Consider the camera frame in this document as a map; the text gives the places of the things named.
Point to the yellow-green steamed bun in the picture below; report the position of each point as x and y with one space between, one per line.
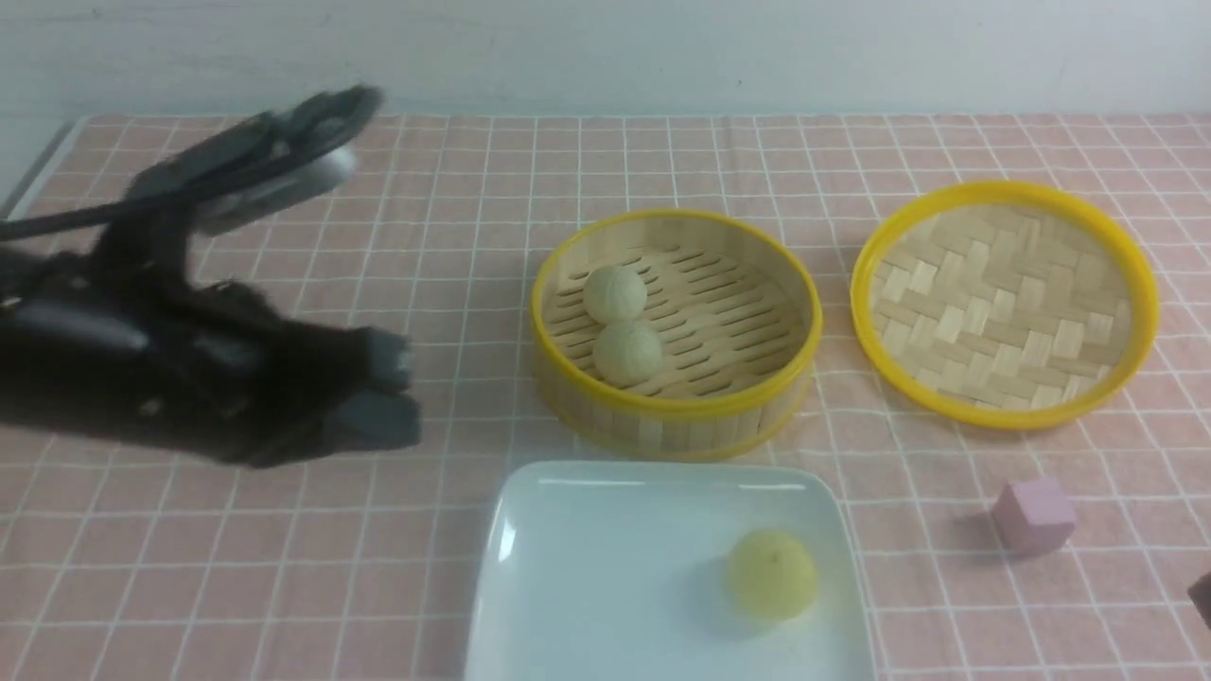
771 576

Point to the white square plate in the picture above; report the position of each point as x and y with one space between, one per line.
609 570

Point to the woven bamboo steamer lid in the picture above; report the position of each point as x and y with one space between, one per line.
1005 305

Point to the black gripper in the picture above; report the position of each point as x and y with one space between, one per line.
117 344

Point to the bamboo steamer basket yellow rim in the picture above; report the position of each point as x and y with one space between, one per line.
739 318

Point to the pink cube block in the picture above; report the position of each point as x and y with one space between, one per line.
1034 517

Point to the pink checkered tablecloth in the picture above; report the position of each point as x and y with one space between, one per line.
124 564

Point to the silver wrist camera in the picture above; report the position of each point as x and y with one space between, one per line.
266 164

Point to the pale steamed bun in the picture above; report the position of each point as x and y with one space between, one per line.
627 353
614 294

